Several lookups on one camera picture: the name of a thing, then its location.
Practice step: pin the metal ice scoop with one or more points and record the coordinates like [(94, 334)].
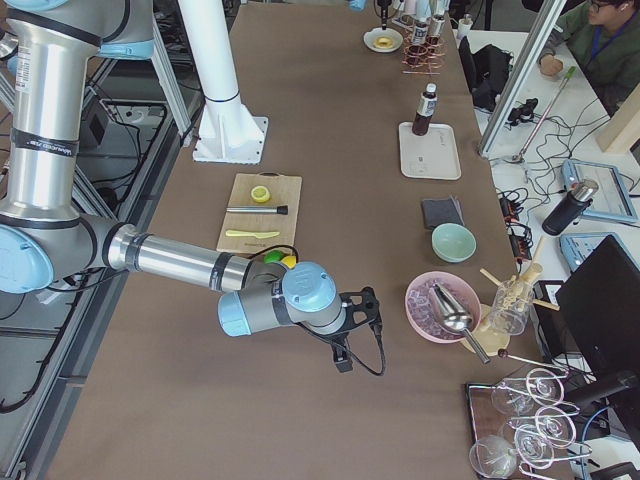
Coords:
[(455, 318)]

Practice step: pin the white wire cup rack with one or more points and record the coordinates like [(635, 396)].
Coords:
[(408, 12)]

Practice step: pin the dark drink bottle on tray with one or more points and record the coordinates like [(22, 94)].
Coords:
[(425, 110)]

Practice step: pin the wooden cutting board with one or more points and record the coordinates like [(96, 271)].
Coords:
[(285, 190)]

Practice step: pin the aluminium frame post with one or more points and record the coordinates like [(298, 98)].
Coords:
[(526, 60)]

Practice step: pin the wine glass rack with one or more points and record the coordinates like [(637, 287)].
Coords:
[(522, 426)]

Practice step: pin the yellow lemon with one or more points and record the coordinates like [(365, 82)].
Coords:
[(289, 261)]

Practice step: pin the green bowl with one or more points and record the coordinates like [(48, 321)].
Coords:
[(453, 243)]

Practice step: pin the half lemon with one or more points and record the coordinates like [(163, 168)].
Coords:
[(260, 194)]

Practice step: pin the cream rabbit tray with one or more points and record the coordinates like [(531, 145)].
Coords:
[(432, 156)]

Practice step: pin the seated person green jacket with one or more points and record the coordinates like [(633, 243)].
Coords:
[(603, 37)]

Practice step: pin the blue teach pendant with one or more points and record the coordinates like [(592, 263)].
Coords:
[(577, 247), (612, 201)]

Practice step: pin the yellow plastic knife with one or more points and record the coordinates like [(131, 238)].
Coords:
[(231, 233)]

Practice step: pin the white round plate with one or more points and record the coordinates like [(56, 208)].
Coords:
[(371, 35)]

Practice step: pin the yellow glazed donut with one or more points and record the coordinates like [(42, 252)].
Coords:
[(383, 42)]

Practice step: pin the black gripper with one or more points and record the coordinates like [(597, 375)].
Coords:
[(338, 342), (384, 3)]

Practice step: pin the copper wire bottle rack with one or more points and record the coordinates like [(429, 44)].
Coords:
[(423, 60)]

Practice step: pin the black thermos bottle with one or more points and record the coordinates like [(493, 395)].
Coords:
[(578, 198)]

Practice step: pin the pink bowl with ice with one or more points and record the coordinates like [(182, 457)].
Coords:
[(421, 313)]

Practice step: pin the grey folded cloth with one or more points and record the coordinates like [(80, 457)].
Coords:
[(441, 211)]

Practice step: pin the dark drink bottle in rack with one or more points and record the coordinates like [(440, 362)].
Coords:
[(419, 32)]

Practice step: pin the green lime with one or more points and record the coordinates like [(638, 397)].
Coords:
[(273, 256)]

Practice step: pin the steel muddler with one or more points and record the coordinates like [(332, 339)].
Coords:
[(259, 210)]

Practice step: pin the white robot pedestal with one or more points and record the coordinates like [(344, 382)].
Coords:
[(228, 132)]

